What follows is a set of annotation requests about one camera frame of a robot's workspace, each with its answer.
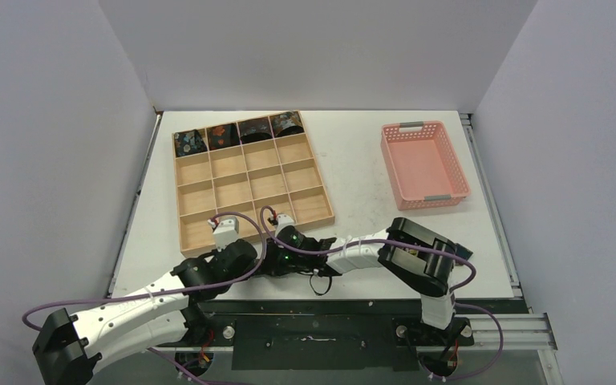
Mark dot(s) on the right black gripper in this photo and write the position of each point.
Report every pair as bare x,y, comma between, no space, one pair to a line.
285,244

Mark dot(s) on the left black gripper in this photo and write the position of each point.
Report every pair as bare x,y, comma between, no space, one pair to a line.
216,252

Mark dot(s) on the blue yellow floral tie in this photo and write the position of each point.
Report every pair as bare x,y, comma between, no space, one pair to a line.
462,252

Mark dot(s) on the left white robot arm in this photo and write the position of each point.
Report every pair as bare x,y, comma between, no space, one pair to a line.
71,348

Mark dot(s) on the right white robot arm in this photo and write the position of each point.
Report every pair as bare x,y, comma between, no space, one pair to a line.
414,254

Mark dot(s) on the wooden compartment tray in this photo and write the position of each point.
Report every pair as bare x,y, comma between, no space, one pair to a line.
281,172

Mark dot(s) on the rolled orange floral tie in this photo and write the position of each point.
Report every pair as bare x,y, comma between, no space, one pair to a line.
222,136

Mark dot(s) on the rolled blue floral tie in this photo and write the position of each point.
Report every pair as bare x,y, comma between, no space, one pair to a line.
189,143

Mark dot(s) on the rolled dark patterned tie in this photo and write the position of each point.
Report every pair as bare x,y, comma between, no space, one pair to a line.
254,130

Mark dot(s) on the rolled brown patterned tie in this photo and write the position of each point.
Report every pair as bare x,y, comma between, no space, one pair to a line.
287,123

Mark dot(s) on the pink plastic basket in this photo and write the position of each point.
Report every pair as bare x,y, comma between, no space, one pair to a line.
422,165

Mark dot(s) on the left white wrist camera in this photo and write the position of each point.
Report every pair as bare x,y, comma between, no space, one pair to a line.
225,231

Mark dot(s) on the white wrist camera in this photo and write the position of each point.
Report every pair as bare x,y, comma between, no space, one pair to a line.
225,231
280,221

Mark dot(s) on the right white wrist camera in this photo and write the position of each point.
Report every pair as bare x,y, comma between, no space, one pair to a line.
280,221

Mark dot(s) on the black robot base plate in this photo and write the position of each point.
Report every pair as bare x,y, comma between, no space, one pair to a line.
322,334

